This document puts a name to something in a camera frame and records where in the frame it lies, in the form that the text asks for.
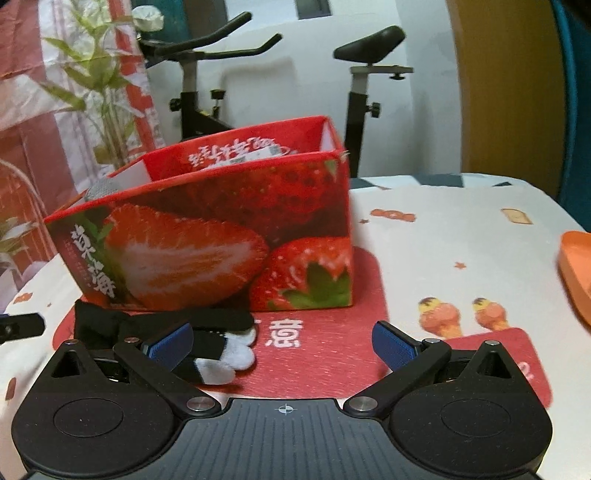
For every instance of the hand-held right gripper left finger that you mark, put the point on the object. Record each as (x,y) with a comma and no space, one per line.
(171,344)

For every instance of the wooden door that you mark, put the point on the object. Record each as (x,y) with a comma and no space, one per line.
(508,92)

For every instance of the grey cloth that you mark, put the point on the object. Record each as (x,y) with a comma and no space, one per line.
(102,190)

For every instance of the black framed window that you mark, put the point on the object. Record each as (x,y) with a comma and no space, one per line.
(314,7)

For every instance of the orange plastic tray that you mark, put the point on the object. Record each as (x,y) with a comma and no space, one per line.
(577,267)

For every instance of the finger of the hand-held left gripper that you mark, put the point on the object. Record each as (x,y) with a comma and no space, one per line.
(23,324)

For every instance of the red strawberry print cardboard box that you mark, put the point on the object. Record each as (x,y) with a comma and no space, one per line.
(207,221)

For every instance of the black exercise bike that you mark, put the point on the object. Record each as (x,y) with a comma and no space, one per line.
(355,115)

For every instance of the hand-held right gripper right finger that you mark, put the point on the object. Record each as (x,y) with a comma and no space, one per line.
(392,346)

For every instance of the teal curtain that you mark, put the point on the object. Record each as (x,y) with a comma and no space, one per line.
(581,138)

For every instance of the white plastic bag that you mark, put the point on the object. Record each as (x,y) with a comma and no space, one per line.
(147,18)

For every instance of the red white plant print curtain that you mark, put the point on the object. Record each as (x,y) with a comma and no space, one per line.
(46,138)

